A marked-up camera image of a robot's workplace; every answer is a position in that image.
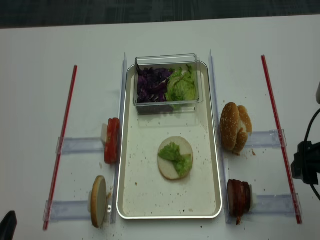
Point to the green lettuce in box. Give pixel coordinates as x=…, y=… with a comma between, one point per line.
x=181, y=85

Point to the purple cabbage shreds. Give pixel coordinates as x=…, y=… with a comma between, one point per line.
x=152, y=84

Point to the red plastic strip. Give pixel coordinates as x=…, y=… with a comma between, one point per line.
x=47, y=211
x=296, y=205

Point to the left long clear rail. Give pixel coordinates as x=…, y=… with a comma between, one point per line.
x=113, y=213

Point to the standing bun bottom slice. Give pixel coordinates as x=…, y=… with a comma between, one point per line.
x=98, y=201

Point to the red tomato slices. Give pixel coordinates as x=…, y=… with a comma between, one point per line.
x=111, y=144

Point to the white block behind patties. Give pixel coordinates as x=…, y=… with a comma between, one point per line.
x=253, y=201

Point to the right red plastic strip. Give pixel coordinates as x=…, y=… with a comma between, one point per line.
x=296, y=205

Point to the left red plastic strip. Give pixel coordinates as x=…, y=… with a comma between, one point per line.
x=47, y=211

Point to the clear rail near patties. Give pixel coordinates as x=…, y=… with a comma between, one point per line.
x=280, y=204

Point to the clear rail near tomato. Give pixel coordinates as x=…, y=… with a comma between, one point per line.
x=87, y=145

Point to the right long clear rail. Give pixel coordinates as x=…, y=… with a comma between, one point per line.
x=219, y=149

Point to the clear plastic vegetable box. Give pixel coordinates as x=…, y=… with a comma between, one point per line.
x=169, y=62

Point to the brown meat patties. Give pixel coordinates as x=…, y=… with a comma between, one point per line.
x=239, y=198

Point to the white block behind tomato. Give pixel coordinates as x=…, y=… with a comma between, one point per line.
x=104, y=134

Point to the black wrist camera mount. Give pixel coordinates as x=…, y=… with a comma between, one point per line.
x=306, y=164

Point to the green lettuce piece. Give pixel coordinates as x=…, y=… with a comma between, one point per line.
x=172, y=164

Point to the silver metal tray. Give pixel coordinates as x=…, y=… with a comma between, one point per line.
x=142, y=192

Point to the long clear rail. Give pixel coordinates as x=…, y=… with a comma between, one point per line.
x=219, y=149
x=113, y=213

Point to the sesame bun tops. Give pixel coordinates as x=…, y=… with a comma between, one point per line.
x=235, y=126

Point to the clear rail near bun slice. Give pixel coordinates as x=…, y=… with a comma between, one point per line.
x=66, y=211

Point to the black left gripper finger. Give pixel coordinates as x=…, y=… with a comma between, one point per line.
x=8, y=226

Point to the clear rail near buns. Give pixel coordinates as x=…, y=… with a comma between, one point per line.
x=266, y=139

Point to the bun slice on tray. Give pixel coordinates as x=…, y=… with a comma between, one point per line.
x=185, y=146

